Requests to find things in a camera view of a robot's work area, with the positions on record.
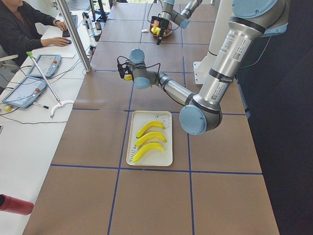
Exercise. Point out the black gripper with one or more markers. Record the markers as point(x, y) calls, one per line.
point(129, 73)
point(164, 24)

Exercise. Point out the curved yellow banana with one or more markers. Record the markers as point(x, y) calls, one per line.
point(149, 125)

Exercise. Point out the large yellow banana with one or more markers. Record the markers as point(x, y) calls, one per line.
point(149, 136)

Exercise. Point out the greenish yellow banana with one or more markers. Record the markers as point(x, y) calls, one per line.
point(144, 149)

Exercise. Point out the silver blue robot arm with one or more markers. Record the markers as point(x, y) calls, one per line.
point(168, 15)
point(240, 22)

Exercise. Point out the brown wicker basket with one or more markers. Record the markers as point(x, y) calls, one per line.
point(166, 32)

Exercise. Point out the small yellow banana underneath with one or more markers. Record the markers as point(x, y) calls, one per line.
point(155, 30)

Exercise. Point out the reacher grabber stick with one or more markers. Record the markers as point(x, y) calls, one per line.
point(59, 102)

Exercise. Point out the upper teach pendant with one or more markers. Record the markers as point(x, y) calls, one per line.
point(48, 63)

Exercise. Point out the teach pendant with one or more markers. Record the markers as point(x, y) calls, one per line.
point(26, 92)
point(48, 63)

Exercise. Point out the black marker pen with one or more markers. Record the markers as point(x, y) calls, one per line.
point(40, 105)

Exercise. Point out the cream bear tray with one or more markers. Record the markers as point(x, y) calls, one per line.
point(153, 157)

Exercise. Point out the lower teach pendant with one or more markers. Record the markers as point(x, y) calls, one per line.
point(26, 92)

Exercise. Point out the seated person in black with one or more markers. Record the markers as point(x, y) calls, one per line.
point(18, 33)

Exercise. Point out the small yellow block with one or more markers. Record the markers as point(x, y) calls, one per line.
point(8, 108)

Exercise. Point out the red bottle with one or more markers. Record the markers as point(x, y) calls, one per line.
point(15, 205)

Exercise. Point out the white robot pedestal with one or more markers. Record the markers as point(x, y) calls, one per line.
point(219, 34)

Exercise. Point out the aluminium frame post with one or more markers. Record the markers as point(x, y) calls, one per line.
point(74, 34)

